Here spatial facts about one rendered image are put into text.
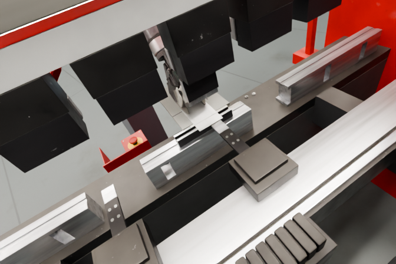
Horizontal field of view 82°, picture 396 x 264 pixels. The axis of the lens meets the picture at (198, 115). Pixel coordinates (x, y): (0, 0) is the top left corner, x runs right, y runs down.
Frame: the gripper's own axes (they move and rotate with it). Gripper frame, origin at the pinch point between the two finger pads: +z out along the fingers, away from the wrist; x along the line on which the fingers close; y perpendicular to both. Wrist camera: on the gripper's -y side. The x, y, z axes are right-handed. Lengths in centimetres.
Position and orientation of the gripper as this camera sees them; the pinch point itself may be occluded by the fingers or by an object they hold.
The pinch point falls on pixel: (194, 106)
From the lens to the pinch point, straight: 77.2
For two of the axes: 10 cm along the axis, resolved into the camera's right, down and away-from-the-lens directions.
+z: 4.9, 8.7, 0.3
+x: 8.4, -4.8, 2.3
